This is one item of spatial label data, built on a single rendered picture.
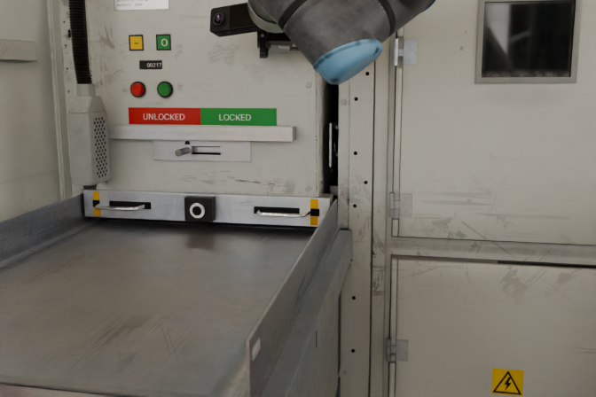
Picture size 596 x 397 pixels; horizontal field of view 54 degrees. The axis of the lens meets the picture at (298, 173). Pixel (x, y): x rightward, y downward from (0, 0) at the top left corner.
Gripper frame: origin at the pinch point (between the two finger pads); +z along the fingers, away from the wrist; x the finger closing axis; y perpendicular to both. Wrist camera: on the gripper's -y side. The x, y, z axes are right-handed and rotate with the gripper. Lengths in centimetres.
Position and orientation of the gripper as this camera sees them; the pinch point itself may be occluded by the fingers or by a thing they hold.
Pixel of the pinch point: (262, 46)
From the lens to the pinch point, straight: 115.9
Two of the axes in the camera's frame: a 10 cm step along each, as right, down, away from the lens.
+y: 10.0, -0.2, 0.7
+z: -0.7, 1.0, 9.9
